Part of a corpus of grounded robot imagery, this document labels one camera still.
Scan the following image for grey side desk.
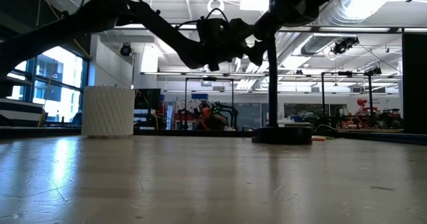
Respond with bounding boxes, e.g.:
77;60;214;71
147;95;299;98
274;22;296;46
0;77;46;129

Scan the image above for large window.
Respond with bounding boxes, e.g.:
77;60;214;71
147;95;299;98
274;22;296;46
6;45;88;124

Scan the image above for black ceiling camera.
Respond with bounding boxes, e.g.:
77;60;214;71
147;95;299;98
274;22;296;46
119;43;133;57
331;36;360;55

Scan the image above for black gooseneck desk lamp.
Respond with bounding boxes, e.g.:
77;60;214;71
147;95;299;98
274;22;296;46
252;0;344;146

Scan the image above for black monitor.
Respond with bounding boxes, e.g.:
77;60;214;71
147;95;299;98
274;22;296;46
134;88;162;111

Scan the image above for black background stand frame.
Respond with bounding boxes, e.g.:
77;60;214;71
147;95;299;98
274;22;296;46
320;71;374;127
184;77;236;131

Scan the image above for yellow cable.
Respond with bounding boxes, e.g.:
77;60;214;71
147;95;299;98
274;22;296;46
35;0;137;128

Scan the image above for white textured cup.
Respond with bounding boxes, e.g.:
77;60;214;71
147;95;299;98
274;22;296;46
81;85;135;139

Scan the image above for white ceiling ring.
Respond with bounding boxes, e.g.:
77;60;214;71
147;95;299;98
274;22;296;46
206;0;226;15

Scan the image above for person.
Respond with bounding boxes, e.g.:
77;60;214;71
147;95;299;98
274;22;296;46
193;102;230;131

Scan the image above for black background robot green lights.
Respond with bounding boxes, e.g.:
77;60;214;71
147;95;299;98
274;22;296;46
177;100;240;131

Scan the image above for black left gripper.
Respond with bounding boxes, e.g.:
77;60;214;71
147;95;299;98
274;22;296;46
193;17;270;72

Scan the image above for silver ventilation duct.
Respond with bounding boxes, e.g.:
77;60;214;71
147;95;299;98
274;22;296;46
300;0;414;57

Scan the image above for long ceiling light strip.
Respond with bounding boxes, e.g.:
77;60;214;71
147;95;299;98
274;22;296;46
113;23;427;34

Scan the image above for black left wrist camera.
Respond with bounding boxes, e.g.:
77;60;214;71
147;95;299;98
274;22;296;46
196;16;230;48

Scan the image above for red and black background robot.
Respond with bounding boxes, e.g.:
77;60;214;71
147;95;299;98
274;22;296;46
325;98;403;130

